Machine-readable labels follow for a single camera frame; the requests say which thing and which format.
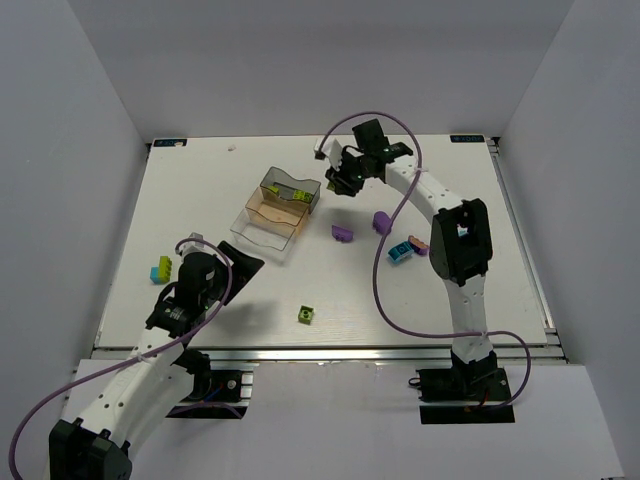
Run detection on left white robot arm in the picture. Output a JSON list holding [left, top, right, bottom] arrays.
[[48, 236, 265, 479]]

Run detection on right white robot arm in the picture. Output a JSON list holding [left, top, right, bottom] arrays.
[[314, 112, 497, 380]]

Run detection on grey translucent container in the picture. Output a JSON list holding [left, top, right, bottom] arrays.
[[260, 166, 321, 213]]

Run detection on clear translucent container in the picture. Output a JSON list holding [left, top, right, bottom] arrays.
[[230, 209, 296, 265]]

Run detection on purple rounded lego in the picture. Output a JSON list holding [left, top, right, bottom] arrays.
[[372, 211, 391, 235]]

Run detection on purple arched lego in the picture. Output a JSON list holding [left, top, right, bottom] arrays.
[[331, 225, 354, 243]]

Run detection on green square lego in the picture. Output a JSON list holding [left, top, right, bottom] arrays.
[[297, 305, 315, 325]]

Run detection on right corner label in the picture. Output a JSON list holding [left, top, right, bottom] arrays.
[[449, 134, 485, 143]]

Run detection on corner label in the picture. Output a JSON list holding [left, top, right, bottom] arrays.
[[449, 134, 485, 143], [152, 138, 187, 148]]

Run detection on blue printed lego brick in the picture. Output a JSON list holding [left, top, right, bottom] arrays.
[[387, 241, 414, 264]]

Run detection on purple orange lego piece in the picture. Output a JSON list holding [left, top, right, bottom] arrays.
[[408, 235, 430, 256]]

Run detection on left corner label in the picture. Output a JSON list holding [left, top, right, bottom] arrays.
[[152, 138, 187, 148]]

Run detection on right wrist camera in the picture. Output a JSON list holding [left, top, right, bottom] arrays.
[[313, 138, 343, 171]]

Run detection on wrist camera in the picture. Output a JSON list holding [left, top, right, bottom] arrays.
[[313, 138, 343, 171], [177, 232, 206, 259]]

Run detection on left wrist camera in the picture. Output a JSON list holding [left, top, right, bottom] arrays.
[[177, 232, 206, 259]]

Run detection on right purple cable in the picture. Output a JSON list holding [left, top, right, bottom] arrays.
[[319, 110, 534, 409]]

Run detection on purple cable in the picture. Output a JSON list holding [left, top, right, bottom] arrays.
[[9, 238, 235, 480], [319, 110, 534, 409]]

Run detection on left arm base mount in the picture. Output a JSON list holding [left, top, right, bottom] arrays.
[[167, 350, 253, 420]]

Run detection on aluminium table rail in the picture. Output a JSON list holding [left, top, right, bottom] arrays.
[[90, 342, 566, 362]]

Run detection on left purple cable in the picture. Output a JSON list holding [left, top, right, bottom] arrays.
[[9, 238, 235, 480]]

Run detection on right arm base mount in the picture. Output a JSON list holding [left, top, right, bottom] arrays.
[[408, 368, 515, 425]]

